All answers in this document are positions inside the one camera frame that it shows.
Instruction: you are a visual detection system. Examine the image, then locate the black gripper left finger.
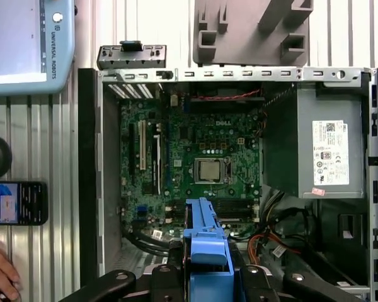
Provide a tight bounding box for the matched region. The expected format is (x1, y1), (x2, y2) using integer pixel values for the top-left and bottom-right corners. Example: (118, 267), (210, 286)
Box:
(59, 240), (186, 302)

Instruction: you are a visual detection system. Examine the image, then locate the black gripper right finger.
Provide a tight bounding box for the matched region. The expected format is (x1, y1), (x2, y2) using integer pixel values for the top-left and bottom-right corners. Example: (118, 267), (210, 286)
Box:
(228, 242), (363, 302)

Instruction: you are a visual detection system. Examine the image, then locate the hard disk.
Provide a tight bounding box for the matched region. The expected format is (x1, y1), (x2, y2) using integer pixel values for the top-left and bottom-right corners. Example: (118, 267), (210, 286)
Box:
(182, 197), (240, 302)

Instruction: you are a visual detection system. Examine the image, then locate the person hand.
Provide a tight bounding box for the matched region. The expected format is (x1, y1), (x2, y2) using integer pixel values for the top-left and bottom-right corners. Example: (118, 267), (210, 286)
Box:
(0, 241), (23, 302)

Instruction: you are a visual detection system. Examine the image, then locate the silver CPU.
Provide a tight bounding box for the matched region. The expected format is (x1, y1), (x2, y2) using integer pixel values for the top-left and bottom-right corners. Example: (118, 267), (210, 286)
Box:
(197, 159), (223, 182)

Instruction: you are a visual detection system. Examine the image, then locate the black PC case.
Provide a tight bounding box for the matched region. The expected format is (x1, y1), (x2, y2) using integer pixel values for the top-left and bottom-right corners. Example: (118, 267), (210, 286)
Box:
(77, 65), (378, 302)

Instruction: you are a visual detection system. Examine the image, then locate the grey power supply unit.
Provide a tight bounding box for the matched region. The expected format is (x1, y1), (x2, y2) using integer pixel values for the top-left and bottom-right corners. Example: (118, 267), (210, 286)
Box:
(261, 83), (366, 199)

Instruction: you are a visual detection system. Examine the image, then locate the green motherboard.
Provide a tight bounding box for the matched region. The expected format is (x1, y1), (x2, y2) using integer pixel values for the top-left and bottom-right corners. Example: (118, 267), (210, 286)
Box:
(118, 99), (264, 246)

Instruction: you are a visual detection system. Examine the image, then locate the black phone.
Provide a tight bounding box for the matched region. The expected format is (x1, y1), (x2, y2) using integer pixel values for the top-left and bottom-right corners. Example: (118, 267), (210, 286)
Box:
(0, 181), (49, 226)

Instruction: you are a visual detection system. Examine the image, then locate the grey parts rack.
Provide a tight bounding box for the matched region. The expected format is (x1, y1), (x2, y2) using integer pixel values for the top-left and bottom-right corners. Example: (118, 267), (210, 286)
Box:
(192, 0), (314, 67)

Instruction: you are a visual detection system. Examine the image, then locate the pale blue teach pendant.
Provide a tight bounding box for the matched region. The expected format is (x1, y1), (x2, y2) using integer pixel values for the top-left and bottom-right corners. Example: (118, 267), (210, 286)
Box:
(0, 0), (76, 95)

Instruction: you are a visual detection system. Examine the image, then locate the orange wire bundle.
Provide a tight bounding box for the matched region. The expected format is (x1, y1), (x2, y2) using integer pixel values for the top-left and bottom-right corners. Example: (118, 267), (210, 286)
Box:
(247, 231), (303, 268)

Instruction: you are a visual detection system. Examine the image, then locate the black cable bundle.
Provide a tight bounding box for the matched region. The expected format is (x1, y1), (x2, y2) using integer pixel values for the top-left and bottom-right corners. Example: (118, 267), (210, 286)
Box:
(122, 226), (185, 257)

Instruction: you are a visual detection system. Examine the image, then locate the thin red wire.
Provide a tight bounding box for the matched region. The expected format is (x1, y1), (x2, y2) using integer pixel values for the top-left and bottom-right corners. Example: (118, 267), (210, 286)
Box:
(190, 89), (261, 101)

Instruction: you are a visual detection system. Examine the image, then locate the metal expansion slot bracket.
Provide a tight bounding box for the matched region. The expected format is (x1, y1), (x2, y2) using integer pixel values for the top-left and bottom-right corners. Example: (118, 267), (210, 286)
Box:
(96, 40), (168, 70)

